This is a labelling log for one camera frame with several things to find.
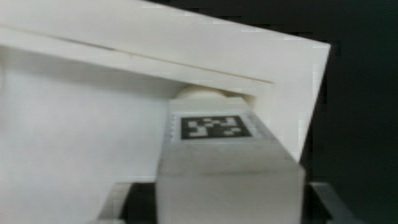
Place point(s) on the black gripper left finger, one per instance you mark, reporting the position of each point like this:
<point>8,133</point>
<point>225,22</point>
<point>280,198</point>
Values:
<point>131,205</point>

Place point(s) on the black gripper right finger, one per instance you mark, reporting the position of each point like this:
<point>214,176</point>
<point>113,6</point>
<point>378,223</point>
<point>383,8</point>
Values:
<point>326,209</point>

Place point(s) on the white table leg with tag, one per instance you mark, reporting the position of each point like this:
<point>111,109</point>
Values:
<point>230,179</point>

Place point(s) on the white square table top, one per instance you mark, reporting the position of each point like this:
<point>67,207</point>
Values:
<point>84,99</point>

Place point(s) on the white U-shaped fence wall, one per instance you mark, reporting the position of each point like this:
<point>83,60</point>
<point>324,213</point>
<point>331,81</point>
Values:
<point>147,38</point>

